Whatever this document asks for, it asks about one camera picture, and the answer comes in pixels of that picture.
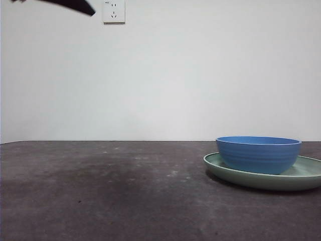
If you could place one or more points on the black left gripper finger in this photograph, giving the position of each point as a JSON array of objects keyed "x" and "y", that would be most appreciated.
[{"x": 77, "y": 5}]

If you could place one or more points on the blue ribbed bowl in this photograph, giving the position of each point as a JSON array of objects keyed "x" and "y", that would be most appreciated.
[{"x": 258, "y": 158}]

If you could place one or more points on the pale green plate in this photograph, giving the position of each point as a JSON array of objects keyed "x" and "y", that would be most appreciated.
[{"x": 250, "y": 181}]

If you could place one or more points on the white wall socket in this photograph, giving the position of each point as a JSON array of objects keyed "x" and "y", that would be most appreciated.
[{"x": 114, "y": 12}]

